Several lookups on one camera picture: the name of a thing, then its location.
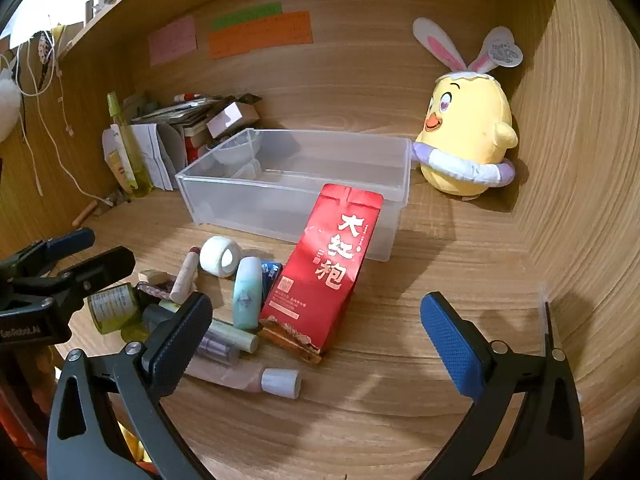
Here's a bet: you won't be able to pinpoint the white folded papers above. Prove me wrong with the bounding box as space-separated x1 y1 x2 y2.
131 122 188 192

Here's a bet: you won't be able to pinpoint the teal small bottle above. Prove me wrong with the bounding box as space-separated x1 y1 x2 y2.
232 256 263 331

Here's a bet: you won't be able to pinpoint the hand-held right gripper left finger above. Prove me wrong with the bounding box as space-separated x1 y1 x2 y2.
47 291 215 480

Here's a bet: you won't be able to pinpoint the green paper note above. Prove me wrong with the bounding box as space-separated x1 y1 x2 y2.
210 3 283 31

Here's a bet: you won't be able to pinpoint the yellow-green spray bottle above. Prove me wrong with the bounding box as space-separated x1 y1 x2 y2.
106 91 153 197

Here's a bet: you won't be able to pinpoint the orange paper note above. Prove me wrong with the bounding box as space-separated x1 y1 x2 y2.
208 10 314 60

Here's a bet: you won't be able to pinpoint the pink tube with white cap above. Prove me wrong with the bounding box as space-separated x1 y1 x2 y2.
182 360 302 400

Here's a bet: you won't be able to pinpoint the yellow chick plush toy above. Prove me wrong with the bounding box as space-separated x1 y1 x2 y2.
411 16 524 200

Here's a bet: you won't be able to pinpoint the light green tube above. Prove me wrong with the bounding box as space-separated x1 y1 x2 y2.
207 317 260 354

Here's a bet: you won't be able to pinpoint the green bottle with white label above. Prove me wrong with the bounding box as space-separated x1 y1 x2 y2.
87 282 151 343

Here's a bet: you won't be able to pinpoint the yellow cream tube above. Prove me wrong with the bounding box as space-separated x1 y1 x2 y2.
102 127 136 193

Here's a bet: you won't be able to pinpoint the clear purple tube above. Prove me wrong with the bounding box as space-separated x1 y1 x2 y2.
192 337 241 366

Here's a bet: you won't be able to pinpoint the white tape roll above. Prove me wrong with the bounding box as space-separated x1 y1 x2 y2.
199 235 244 278

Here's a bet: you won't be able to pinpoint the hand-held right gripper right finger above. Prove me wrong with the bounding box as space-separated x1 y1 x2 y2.
419 291 586 480

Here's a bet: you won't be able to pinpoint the clear plastic bin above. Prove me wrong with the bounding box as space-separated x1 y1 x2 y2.
175 128 412 263

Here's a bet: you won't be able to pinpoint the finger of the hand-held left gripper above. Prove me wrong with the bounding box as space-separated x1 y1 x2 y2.
0 246 137 311
0 227 96 278

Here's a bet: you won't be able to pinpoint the white cable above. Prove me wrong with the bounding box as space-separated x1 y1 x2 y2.
10 35 116 207

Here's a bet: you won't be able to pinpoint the blue small packet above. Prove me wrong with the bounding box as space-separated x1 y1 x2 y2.
260 261 285 293

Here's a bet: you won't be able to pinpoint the small white box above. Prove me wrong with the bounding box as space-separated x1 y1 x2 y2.
206 101 261 138

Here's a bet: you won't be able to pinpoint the red tea package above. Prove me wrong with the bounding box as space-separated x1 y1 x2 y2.
258 183 385 365

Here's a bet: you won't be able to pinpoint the red book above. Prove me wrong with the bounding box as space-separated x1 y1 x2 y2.
184 135 211 163

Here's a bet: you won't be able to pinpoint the white bowl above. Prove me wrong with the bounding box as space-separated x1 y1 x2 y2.
207 132 263 171

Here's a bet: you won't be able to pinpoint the wooden stick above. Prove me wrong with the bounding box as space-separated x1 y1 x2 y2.
72 200 99 227

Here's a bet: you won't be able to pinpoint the pink paper note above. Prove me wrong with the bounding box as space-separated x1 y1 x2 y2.
147 15 197 67

